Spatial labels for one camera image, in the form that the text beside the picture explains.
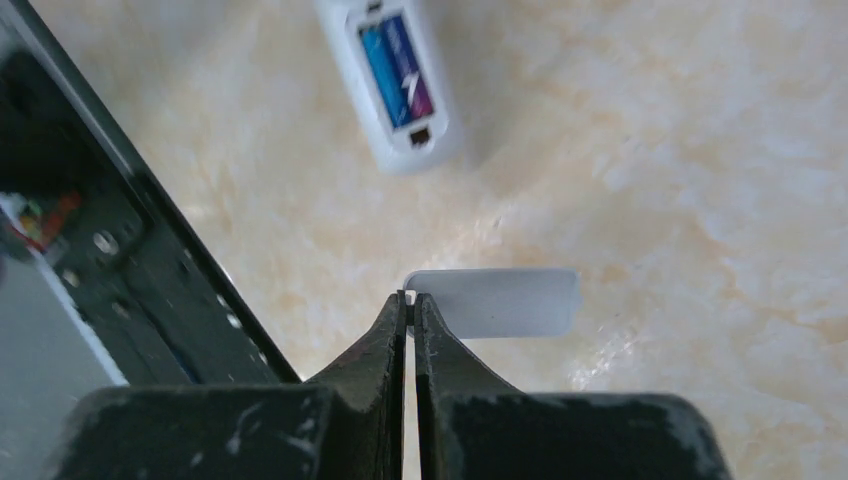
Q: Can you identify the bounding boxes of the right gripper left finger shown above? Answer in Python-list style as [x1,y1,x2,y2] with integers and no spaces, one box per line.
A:
[46,292,407,479]

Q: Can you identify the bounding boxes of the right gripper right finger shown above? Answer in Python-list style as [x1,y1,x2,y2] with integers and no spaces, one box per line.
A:
[413,294,732,479]

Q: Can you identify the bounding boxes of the white battery cover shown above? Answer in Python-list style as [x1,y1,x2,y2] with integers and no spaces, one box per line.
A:
[403,267,582,339]

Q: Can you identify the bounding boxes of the white remote control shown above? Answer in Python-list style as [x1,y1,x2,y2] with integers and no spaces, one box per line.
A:
[314,0,464,175]

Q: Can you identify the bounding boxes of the purple AAA battery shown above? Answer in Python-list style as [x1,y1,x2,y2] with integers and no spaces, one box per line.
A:
[380,14,434,120]

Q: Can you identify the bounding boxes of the blue AAA battery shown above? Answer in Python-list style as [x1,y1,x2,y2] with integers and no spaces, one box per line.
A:
[359,25,411,129]

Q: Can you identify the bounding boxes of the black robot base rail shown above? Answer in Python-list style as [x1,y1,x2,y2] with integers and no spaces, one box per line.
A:
[1,1,299,385]

